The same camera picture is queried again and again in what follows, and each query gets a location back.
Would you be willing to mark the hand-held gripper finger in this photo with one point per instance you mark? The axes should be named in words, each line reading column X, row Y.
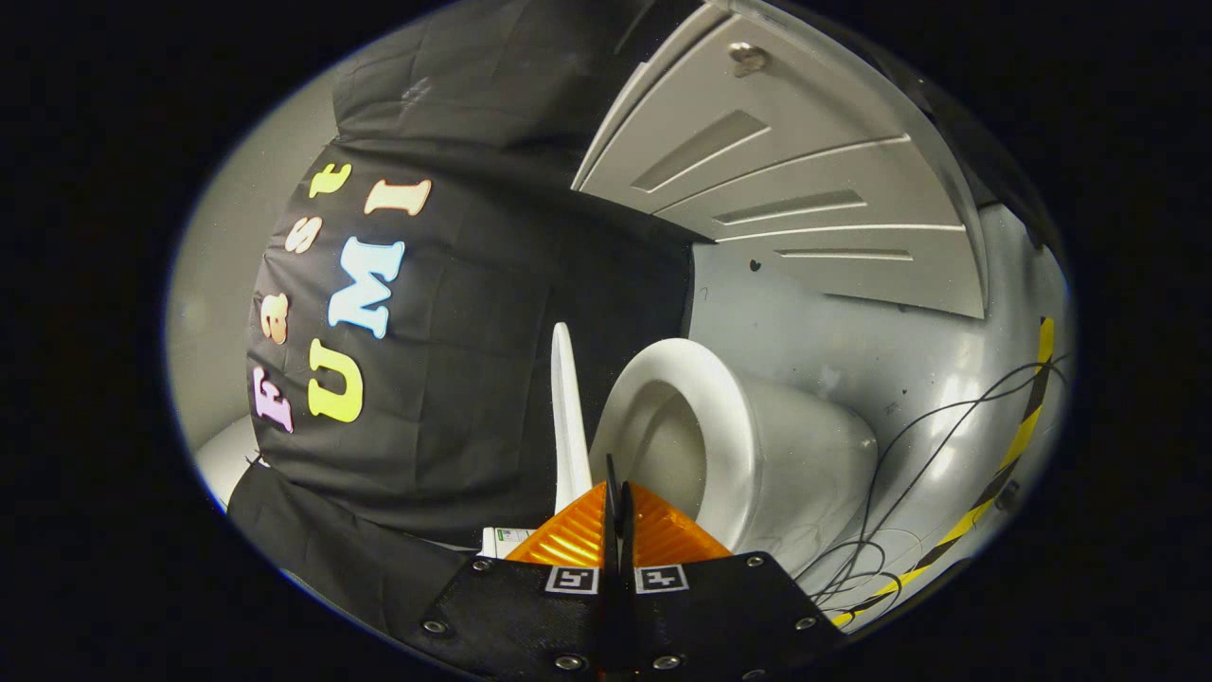
column 612, row 530
column 627, row 530

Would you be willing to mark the white panel door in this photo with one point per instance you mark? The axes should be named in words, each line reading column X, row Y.
column 805, row 189

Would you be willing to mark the white toilet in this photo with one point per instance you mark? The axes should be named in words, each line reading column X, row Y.
column 786, row 455

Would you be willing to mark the yellow black floor tape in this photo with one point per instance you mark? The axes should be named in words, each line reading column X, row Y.
column 975, row 510

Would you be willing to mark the metal door knob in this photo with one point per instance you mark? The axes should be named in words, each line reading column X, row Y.
column 748, row 59

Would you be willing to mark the white toilet lid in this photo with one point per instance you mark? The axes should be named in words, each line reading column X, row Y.
column 568, row 426

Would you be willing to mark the black backdrop cloth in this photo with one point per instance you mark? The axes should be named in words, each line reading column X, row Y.
column 473, row 379

